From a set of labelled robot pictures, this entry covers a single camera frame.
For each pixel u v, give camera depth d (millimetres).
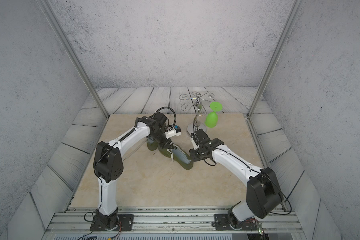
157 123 759
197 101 893
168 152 874
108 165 524
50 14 723
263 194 420
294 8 709
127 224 726
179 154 921
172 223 741
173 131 811
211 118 939
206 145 600
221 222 726
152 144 973
